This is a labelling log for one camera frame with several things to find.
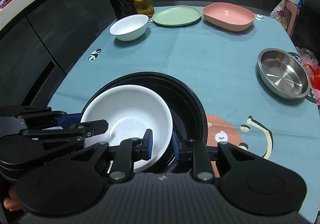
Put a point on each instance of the teal printed tablecloth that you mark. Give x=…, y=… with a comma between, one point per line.
x=175, y=51

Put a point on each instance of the green plate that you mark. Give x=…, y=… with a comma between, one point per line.
x=176, y=15

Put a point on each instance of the pink stool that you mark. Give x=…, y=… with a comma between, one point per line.
x=291, y=18

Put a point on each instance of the black bin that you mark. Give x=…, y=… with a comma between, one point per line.
x=311, y=14

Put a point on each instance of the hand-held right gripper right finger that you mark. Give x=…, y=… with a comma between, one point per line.
x=176, y=148

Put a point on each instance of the bottle with purple cap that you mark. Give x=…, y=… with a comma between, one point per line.
x=281, y=21

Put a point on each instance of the person's left hand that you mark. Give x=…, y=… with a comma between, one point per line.
x=8, y=199

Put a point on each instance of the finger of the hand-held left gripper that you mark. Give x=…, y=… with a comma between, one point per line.
x=96, y=128
x=70, y=120

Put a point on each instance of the stainless steel bowl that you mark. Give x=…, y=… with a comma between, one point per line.
x=282, y=74

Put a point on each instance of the red plastic bag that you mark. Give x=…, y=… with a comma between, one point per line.
x=313, y=71

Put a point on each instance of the large white bowl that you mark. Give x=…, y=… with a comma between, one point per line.
x=130, y=109

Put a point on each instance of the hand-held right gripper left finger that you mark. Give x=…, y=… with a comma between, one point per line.
x=149, y=144

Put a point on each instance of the black pot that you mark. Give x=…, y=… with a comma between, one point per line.
x=186, y=104

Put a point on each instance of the small white bowl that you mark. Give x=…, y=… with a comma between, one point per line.
x=127, y=26

